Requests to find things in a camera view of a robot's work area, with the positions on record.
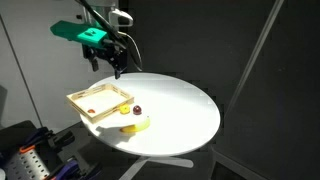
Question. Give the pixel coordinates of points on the perforated metal plate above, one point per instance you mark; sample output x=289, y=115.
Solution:
x=28, y=165

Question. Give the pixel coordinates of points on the wooden slatted tray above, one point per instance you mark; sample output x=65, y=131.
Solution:
x=100, y=117

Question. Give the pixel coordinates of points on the purple clamp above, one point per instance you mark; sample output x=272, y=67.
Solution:
x=65, y=168

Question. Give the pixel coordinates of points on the yellow toy banana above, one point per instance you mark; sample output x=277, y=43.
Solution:
x=138, y=126

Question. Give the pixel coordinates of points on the grey diagonal metal bar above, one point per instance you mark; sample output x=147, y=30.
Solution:
x=256, y=50

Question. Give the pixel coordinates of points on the dark red toy plum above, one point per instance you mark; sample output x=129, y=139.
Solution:
x=137, y=109

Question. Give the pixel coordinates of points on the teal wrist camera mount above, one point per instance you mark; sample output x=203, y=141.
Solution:
x=83, y=33

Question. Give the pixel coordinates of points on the small yellow toy fruit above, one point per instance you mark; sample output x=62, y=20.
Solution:
x=124, y=109

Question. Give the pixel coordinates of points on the orange tomato toy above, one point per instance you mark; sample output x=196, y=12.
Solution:
x=91, y=110

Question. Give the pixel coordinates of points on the round white table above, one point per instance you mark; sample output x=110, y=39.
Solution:
x=173, y=113

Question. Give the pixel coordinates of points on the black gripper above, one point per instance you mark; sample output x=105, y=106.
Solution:
x=111, y=53

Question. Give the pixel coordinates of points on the white table base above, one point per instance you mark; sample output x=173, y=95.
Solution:
x=173, y=162

